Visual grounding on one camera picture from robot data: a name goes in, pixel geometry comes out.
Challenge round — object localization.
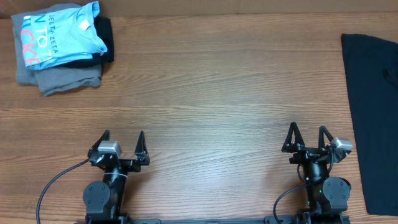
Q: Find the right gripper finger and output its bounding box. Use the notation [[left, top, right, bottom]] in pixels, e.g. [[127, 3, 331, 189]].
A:
[[318, 126, 333, 148], [281, 122, 305, 152]]

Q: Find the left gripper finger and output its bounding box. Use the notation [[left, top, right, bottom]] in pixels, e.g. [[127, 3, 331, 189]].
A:
[[134, 131, 149, 159], [90, 129, 110, 152]]

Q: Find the black t-shirt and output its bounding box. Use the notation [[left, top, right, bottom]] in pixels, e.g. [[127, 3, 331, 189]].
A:
[[341, 34, 397, 216]]

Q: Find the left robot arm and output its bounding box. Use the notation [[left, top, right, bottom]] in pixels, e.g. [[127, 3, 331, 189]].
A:
[[83, 130, 150, 223]]

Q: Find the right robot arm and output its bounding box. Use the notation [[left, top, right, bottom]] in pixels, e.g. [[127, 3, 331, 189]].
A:
[[273, 122, 353, 224]]

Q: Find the grey folded garment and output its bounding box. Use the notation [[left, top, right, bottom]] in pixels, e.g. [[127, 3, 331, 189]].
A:
[[11, 3, 102, 96]]

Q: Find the light blue printed t-shirt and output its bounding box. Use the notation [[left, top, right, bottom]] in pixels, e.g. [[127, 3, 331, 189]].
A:
[[21, 1, 108, 70]]

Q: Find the black folded garment in stack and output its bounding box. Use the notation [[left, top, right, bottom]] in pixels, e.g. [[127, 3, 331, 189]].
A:
[[59, 17, 114, 68]]

